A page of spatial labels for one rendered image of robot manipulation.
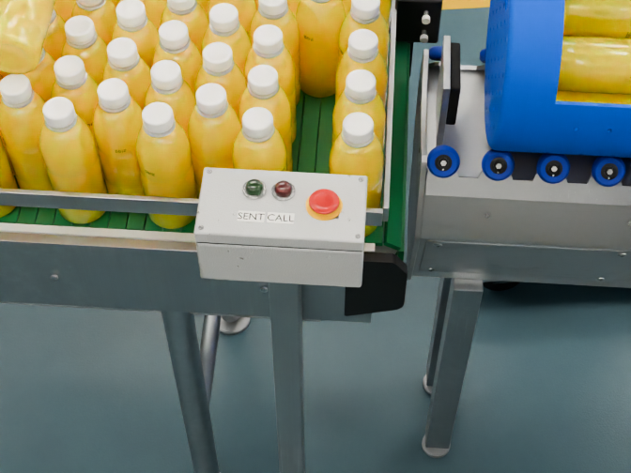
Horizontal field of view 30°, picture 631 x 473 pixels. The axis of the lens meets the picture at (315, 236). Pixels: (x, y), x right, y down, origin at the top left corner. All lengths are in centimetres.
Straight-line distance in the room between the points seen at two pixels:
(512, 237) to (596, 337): 96
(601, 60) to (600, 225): 28
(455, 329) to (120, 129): 74
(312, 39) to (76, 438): 114
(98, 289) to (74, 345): 89
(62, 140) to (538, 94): 60
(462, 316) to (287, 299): 50
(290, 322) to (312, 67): 38
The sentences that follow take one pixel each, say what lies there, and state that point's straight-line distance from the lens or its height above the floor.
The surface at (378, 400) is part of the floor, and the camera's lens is 250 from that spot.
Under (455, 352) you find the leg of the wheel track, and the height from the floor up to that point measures 43.
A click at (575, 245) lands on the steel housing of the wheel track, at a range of 173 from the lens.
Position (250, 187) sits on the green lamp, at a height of 111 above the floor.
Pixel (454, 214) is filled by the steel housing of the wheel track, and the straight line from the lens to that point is 168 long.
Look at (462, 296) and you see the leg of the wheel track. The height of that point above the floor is 61.
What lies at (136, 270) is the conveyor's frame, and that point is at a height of 84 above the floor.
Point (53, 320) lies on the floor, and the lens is 266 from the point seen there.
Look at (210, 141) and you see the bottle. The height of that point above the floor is 105.
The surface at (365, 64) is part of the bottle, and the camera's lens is 158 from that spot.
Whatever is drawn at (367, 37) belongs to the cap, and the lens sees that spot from 158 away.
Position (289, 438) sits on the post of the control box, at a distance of 191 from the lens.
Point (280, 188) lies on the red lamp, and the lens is 140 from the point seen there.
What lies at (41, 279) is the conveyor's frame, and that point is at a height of 80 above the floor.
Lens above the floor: 222
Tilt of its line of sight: 55 degrees down
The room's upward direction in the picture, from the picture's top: straight up
